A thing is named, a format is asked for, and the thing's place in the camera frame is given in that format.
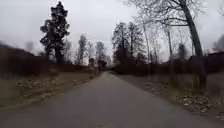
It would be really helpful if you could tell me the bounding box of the brown grass verge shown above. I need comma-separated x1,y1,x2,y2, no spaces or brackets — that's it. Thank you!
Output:
0,70,99,113

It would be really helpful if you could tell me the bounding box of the group of dark pine trees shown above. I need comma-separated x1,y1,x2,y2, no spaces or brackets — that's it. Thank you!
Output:
111,21,148,66

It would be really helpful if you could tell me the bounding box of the long dark hedge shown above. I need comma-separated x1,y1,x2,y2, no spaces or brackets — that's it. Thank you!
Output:
113,51,224,77

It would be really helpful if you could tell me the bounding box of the large leaning bare tree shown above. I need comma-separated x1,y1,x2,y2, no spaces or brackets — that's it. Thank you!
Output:
123,0,210,92

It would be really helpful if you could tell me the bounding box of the row of thin bare trees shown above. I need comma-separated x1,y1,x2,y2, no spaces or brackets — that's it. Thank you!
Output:
139,14,189,86

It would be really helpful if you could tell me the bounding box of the dry grass verge with leaves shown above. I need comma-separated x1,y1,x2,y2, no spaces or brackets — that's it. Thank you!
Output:
113,71,224,123

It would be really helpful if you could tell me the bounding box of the grey asphalt road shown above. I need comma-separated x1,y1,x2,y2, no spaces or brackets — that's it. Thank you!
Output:
0,70,224,128

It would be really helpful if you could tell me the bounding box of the tall dark conifer tree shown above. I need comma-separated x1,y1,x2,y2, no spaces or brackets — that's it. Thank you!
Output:
39,0,71,66

